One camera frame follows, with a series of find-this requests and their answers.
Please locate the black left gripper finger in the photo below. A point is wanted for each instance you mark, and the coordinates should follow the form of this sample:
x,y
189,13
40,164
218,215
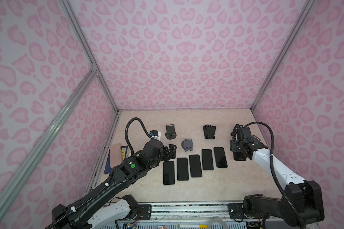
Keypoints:
x,y
166,156
172,151

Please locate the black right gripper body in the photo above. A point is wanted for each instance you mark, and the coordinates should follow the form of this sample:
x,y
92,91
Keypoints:
x,y
235,146

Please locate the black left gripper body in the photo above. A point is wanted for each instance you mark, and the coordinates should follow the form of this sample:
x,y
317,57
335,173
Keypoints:
x,y
155,163

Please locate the silver-edged black phone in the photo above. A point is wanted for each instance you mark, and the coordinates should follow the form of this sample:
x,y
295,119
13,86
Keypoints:
x,y
195,166

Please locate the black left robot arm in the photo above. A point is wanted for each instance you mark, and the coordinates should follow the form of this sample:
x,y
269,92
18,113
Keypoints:
x,y
91,212

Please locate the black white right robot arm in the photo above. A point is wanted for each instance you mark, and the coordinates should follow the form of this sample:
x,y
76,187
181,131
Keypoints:
x,y
301,202

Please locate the round stand of back phone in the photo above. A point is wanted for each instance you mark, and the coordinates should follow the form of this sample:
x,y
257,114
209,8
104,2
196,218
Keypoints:
x,y
170,132

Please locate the round stand of phone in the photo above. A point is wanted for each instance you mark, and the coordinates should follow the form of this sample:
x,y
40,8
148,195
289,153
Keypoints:
x,y
187,145
170,132

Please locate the round stand of centre phone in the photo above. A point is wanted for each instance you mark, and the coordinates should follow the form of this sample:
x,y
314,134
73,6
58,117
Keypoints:
x,y
187,145

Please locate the black folding stand back right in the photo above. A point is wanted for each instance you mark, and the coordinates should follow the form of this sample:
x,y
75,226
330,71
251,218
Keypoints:
x,y
209,131

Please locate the yellow white marker pen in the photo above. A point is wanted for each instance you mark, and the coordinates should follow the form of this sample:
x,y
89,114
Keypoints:
x,y
192,226

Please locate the clear plastic tube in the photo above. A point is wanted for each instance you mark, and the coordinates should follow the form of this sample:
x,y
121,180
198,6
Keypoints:
x,y
221,222

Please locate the right corner aluminium profile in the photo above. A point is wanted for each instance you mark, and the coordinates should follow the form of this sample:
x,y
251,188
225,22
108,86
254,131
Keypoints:
x,y
294,32

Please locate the corner aluminium profile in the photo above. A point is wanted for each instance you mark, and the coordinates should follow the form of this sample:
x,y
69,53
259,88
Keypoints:
x,y
294,32
75,24

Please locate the left diagonal aluminium strut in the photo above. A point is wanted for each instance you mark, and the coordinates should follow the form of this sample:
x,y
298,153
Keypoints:
x,y
21,176

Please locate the left corner aluminium profile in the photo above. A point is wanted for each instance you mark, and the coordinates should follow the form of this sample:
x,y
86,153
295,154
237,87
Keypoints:
x,y
75,24

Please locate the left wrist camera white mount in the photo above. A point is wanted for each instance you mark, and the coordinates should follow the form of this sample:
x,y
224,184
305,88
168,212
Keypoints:
x,y
154,134

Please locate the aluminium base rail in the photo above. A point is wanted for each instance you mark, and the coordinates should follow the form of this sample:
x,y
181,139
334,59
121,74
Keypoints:
x,y
178,210

